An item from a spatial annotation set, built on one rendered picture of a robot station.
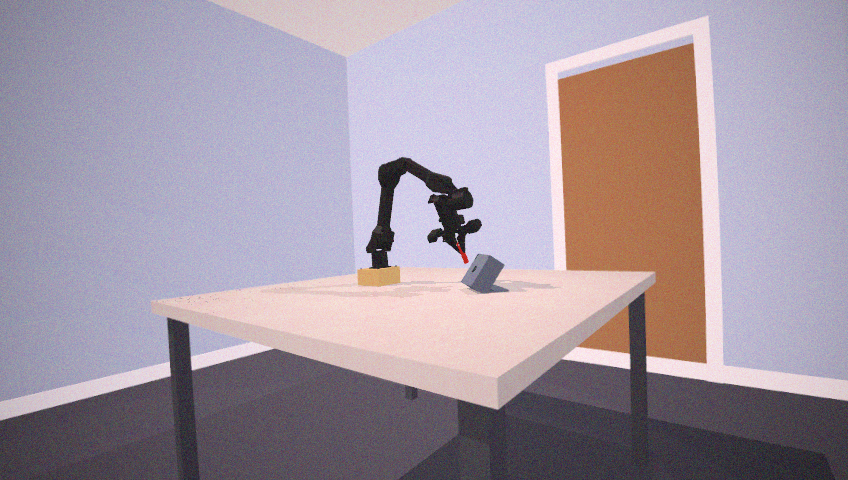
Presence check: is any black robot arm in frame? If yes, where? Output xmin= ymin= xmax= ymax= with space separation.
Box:
xmin=366 ymin=157 xmax=473 ymax=269

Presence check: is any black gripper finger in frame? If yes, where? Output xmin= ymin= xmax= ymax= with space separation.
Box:
xmin=443 ymin=233 xmax=460 ymax=254
xmin=456 ymin=232 xmax=467 ymax=253

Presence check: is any dark grey panel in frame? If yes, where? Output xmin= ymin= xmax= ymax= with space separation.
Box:
xmin=461 ymin=254 xmax=509 ymax=293

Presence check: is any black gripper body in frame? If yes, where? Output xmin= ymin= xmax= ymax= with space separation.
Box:
xmin=427 ymin=210 xmax=482 ymax=243

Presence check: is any red peg with white band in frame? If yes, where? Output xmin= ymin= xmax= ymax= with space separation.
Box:
xmin=456 ymin=242 xmax=469 ymax=264

